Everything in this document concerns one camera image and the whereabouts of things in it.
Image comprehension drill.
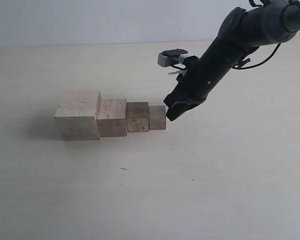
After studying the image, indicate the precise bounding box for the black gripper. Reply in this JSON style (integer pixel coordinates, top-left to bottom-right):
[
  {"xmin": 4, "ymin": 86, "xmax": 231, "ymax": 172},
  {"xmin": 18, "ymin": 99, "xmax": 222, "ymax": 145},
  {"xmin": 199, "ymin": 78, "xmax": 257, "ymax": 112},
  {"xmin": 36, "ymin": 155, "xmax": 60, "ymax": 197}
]
[{"xmin": 163, "ymin": 38, "xmax": 244, "ymax": 122}]

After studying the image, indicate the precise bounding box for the smallest wooden cube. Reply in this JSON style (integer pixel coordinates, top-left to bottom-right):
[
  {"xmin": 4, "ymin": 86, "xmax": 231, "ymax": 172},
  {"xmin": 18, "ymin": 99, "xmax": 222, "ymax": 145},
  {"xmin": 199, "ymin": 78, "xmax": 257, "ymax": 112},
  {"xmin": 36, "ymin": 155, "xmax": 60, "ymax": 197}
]
[{"xmin": 149, "ymin": 105, "xmax": 167, "ymax": 130}]

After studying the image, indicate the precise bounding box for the medium-small wooden cube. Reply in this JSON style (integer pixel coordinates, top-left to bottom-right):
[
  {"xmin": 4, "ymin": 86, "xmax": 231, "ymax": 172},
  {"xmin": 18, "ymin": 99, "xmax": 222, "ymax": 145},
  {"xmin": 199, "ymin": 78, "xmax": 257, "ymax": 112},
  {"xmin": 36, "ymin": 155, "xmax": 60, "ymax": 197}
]
[{"xmin": 126, "ymin": 101, "xmax": 149, "ymax": 133}]

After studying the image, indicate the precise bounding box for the second largest wooden cube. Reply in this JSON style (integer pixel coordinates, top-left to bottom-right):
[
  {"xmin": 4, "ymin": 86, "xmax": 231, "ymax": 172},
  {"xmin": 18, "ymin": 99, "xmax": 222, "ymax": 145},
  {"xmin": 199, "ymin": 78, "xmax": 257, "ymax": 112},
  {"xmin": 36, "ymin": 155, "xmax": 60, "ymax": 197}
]
[{"xmin": 97, "ymin": 99, "xmax": 128, "ymax": 138}]

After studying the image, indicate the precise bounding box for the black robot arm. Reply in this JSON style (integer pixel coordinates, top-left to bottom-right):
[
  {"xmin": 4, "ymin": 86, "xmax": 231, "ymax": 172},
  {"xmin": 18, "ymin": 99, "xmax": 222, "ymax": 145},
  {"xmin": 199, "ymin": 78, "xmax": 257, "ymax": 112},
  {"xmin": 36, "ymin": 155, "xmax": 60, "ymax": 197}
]
[{"xmin": 157, "ymin": 0, "xmax": 300, "ymax": 121}]

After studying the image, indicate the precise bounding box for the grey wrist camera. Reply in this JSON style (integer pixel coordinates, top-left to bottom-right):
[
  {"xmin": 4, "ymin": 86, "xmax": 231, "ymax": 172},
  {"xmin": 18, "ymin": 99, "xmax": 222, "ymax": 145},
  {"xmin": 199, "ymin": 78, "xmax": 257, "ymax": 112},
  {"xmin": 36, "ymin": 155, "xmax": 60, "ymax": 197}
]
[{"xmin": 157, "ymin": 48, "xmax": 198, "ymax": 68}]

